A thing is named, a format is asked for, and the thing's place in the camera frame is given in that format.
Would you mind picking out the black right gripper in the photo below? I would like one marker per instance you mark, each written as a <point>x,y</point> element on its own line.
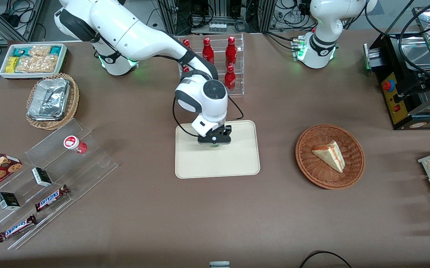
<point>226,130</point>

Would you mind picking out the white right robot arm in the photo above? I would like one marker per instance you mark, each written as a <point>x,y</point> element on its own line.
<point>133,33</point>

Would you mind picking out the beige plastic tray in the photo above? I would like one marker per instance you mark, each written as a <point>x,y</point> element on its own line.
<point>237,160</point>

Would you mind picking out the red gum bottle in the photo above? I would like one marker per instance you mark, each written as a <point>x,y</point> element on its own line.
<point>74,144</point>

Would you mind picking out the silver foil tray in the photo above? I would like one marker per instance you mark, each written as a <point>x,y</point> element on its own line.
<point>49,98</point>

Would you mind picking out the black machine with yellow panel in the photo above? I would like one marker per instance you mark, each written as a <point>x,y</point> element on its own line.
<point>405,111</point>

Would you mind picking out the red emergency stop button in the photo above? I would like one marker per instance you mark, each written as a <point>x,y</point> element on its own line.
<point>388,85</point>

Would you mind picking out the clear acrylic bottle rack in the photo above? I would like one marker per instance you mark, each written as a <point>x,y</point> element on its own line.
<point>239,74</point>

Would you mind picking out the round brown wicker basket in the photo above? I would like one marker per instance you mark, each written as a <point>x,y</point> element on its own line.
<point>312,163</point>

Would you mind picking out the wrapped triangle sandwich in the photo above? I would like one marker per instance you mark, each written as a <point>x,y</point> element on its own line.
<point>330,154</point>

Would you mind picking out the white power strip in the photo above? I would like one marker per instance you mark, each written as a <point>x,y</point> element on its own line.
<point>217,27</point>

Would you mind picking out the grey white device edge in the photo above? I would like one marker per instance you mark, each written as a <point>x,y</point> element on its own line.
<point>219,264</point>

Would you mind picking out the clear acrylic stepped shelf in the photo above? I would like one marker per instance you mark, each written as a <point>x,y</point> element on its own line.
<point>88,167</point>

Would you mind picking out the wicker basket with foil trays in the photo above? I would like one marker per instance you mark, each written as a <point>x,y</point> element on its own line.
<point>74,98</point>

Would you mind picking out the white rectangular snack bin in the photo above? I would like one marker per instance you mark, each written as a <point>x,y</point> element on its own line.
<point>63,61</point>

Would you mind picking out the Snickers bar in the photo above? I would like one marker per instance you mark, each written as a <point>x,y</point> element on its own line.
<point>51,198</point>
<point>16,228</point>

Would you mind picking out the small black box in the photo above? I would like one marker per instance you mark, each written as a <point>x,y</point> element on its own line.
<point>42,176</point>
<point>8,201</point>

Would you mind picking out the teal snack packet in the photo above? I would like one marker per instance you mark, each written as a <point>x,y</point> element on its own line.
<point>55,50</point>
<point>20,51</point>

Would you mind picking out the clear bag of cookies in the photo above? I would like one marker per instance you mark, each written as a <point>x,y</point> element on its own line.
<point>40,50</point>
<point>38,64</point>

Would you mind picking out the yellow snack packet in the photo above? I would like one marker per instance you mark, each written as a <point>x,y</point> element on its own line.
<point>12,64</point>

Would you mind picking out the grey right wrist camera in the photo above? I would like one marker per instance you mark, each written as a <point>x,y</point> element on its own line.
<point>204,125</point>

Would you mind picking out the aluminium frame rail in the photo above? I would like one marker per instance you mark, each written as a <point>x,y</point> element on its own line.
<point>25,22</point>

